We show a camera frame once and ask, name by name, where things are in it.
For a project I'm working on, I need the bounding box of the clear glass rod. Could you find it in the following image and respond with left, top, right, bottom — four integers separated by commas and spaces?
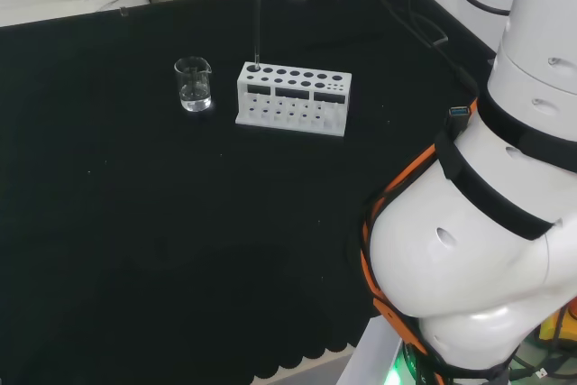
253, 0, 263, 71

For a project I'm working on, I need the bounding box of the white test tube rack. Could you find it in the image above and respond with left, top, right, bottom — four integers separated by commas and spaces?
234, 61, 353, 139

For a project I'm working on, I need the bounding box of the glass beaker with water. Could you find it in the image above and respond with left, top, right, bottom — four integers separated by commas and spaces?
173, 56, 214, 113

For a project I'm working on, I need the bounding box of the black bench cloth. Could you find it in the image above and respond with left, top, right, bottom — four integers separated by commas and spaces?
0, 0, 497, 381

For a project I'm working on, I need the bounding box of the yellow stop button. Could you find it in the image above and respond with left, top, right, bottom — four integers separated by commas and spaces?
537, 298, 577, 346

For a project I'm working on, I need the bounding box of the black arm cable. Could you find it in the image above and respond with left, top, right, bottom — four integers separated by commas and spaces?
367, 0, 480, 94

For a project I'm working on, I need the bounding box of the orange cable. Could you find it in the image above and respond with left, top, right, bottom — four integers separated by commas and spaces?
359, 98, 480, 362

